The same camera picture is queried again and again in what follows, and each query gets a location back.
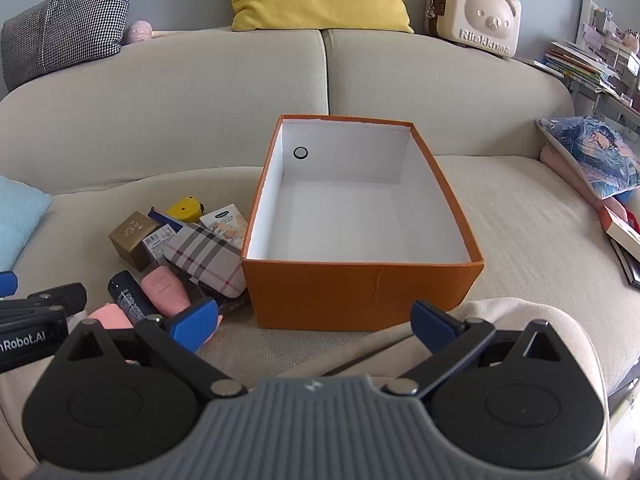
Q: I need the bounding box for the black bottle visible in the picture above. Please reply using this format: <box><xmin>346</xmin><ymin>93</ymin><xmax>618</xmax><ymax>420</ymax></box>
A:
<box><xmin>107</xmin><ymin>270</ymin><xmax>162</xmax><ymax>326</ymax></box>

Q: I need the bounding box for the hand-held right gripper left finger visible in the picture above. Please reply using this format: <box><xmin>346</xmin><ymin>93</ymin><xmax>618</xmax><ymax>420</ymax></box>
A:
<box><xmin>52</xmin><ymin>297</ymin><xmax>247</xmax><ymax>402</ymax></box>

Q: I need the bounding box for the pink round container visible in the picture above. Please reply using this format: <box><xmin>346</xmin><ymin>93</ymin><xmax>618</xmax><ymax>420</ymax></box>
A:
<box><xmin>87</xmin><ymin>304</ymin><xmax>224</xmax><ymax>366</ymax></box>

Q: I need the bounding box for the dark book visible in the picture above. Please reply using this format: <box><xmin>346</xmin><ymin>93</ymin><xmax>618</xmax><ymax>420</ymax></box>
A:
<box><xmin>610</xmin><ymin>239</ymin><xmax>640</xmax><ymax>289</ymax></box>

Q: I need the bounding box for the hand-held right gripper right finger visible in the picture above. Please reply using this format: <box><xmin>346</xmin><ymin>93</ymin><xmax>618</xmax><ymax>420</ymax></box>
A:
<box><xmin>381</xmin><ymin>299</ymin><xmax>587</xmax><ymax>399</ymax></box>

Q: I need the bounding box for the blue printed pillow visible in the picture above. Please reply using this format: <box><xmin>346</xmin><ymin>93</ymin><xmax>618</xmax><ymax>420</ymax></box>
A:
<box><xmin>535</xmin><ymin>116</ymin><xmax>640</xmax><ymax>200</ymax></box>

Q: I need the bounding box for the cream bear suitcase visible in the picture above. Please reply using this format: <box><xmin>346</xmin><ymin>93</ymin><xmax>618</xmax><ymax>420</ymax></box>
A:
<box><xmin>425</xmin><ymin>0</ymin><xmax>522</xmax><ymax>59</ymax></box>

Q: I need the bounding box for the gold box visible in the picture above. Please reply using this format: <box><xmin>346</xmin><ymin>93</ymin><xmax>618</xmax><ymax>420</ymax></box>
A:
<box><xmin>109</xmin><ymin>211</ymin><xmax>161</xmax><ymax>272</ymax></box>

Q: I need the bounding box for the yellow tape measure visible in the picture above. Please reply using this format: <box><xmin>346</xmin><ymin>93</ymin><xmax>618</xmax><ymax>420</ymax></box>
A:
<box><xmin>166</xmin><ymin>195</ymin><xmax>207</xmax><ymax>224</ymax></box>

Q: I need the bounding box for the white printed packet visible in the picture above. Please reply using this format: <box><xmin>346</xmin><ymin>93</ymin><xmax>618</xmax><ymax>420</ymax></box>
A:
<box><xmin>200</xmin><ymin>203</ymin><xmax>249</xmax><ymax>250</ymax></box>

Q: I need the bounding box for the white desk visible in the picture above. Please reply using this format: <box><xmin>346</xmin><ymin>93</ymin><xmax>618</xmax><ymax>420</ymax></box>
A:
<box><xmin>570</xmin><ymin>60</ymin><xmax>640</xmax><ymax>128</ymax></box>

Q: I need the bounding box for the plaid case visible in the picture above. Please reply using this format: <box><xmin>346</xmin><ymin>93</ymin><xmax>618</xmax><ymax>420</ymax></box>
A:
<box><xmin>164</xmin><ymin>223</ymin><xmax>249</xmax><ymax>306</ymax></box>

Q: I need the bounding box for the stack of books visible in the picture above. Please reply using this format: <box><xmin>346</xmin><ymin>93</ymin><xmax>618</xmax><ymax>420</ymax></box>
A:
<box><xmin>520</xmin><ymin>40</ymin><xmax>621</xmax><ymax>97</ymax></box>

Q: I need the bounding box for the red and white book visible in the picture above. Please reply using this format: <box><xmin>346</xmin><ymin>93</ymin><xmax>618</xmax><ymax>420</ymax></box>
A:
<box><xmin>599</xmin><ymin>204</ymin><xmax>640</xmax><ymax>257</ymax></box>

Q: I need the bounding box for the pink plush toy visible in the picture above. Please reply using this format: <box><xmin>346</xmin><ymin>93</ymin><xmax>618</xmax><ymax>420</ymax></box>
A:
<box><xmin>121</xmin><ymin>20</ymin><xmax>178</xmax><ymax>46</ymax></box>

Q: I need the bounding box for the houndstooth pillow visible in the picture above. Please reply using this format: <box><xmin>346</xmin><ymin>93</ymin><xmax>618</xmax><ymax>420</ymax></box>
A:
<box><xmin>1</xmin><ymin>0</ymin><xmax>136</xmax><ymax>92</ymax></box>

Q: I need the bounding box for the light blue pillow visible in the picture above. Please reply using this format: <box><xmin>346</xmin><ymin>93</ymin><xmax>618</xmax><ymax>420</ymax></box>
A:
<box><xmin>0</xmin><ymin>176</ymin><xmax>53</xmax><ymax>273</ymax></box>

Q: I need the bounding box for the pink cushion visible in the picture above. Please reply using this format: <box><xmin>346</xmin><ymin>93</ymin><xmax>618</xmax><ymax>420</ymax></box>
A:
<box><xmin>540</xmin><ymin>142</ymin><xmax>603</xmax><ymax>211</ymax></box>

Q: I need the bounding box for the red and blue tin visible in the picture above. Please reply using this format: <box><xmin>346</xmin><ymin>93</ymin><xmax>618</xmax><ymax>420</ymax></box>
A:
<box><xmin>148</xmin><ymin>206</ymin><xmax>186</xmax><ymax>233</ymax></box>

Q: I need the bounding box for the orange cardboard box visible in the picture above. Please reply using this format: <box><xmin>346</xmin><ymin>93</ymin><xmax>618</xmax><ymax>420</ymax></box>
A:
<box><xmin>241</xmin><ymin>114</ymin><xmax>485</xmax><ymax>332</ymax></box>

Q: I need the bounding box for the beige sofa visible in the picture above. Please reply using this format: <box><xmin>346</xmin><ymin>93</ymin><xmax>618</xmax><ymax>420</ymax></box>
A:
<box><xmin>0</xmin><ymin>27</ymin><xmax>640</xmax><ymax>411</ymax></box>

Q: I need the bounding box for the pink bottle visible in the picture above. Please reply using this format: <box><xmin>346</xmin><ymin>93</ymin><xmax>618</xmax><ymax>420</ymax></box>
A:
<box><xmin>140</xmin><ymin>265</ymin><xmax>194</xmax><ymax>319</ymax></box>

